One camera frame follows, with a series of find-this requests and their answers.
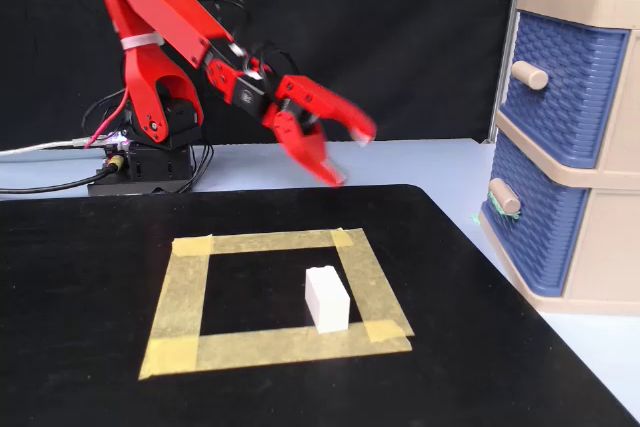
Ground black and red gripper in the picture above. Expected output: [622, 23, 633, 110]
[227, 71, 378, 188]

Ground blue drawer with taped handle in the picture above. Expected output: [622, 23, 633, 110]
[482, 134, 590, 297]

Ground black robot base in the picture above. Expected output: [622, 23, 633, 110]
[87, 96, 204, 197]

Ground white rectangular cube block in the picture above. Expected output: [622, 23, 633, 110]
[304, 265, 351, 334]

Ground beige plastic drawer cabinet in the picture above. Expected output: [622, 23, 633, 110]
[478, 0, 640, 317]

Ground yellow masking tape strip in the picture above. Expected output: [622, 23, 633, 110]
[138, 236, 214, 381]
[138, 319, 414, 381]
[171, 228, 369, 256]
[330, 228, 415, 343]

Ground black backdrop cloth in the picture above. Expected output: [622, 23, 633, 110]
[0, 0, 521, 151]

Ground controller board with purple light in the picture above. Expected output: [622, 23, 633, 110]
[102, 130, 132, 153]

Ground black table mat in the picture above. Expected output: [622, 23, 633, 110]
[0, 184, 640, 427]

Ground black arm servo cables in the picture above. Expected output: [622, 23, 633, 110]
[164, 0, 301, 79]

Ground black base cables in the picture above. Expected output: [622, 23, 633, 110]
[81, 89, 216, 194]

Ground white cable tie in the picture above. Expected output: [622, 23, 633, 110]
[119, 32, 164, 51]

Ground green tape on handle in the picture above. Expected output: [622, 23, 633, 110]
[469, 191, 524, 223]

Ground red wire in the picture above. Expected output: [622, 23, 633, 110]
[84, 0, 131, 150]

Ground blue drawer with plain handle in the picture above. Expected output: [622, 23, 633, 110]
[498, 10, 630, 169]

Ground black power cable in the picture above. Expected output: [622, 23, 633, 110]
[0, 154, 126, 195]

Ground white USB cable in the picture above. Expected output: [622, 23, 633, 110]
[0, 136, 109, 157]

